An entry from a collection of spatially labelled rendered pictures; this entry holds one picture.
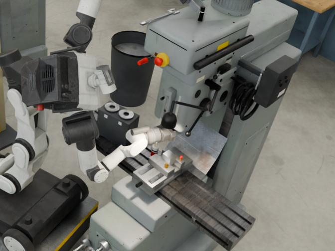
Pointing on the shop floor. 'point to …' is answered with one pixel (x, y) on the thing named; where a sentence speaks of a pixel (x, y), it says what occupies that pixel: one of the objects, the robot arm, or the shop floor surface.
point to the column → (243, 131)
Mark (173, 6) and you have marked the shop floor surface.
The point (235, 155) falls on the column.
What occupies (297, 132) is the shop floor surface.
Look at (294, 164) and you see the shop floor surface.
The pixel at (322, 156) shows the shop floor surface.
